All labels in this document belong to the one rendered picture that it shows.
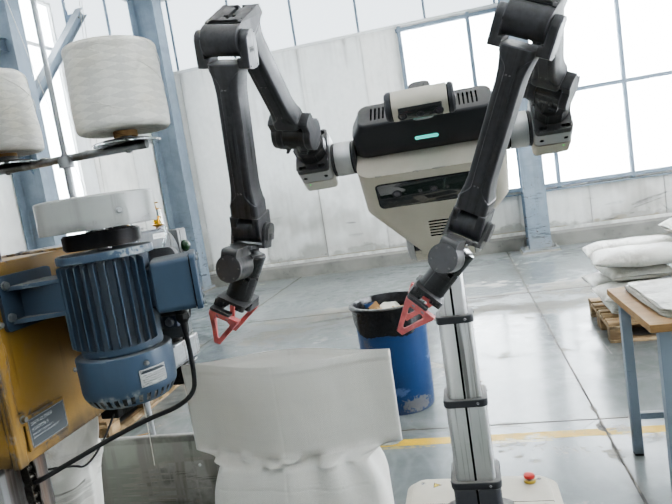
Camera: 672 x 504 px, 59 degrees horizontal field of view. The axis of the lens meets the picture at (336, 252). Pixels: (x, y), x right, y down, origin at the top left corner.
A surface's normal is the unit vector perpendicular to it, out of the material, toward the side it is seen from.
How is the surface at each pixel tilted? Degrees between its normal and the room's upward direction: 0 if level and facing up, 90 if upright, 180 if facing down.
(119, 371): 92
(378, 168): 40
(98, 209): 90
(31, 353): 90
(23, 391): 90
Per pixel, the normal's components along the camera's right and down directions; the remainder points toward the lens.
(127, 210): 0.79, -0.04
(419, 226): -0.06, 0.74
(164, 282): 0.21, 0.07
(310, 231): -0.21, 0.14
